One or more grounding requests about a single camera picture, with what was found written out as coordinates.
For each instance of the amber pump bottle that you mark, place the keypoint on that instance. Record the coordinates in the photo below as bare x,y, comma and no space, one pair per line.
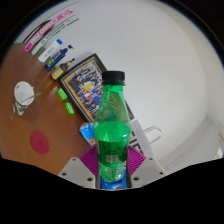
60,70

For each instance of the green plastic drink bottle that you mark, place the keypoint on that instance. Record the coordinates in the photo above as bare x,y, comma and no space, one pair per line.
112,133

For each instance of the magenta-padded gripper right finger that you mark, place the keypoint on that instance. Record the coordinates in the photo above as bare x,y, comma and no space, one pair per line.
148,171

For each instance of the white paper gift bag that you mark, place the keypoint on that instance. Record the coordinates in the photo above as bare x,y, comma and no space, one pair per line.
140,136

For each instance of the white bottle with blue cap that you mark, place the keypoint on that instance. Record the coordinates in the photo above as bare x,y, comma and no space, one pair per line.
49,51

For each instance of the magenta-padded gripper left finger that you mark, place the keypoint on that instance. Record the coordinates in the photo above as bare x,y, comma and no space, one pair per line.
75,171

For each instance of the tall white green box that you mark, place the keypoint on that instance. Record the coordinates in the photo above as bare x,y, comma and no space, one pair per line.
55,36

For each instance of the framed group photo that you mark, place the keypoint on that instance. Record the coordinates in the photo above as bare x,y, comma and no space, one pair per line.
83,86

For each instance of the flat round red coaster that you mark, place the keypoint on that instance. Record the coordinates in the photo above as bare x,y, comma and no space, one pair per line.
39,142

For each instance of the dark blue pump bottle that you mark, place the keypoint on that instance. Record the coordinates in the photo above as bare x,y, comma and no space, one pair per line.
56,59

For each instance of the thin stirring stick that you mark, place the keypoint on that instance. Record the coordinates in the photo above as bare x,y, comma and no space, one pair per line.
31,97

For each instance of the tall pink box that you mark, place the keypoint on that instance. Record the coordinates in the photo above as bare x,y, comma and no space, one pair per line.
48,30

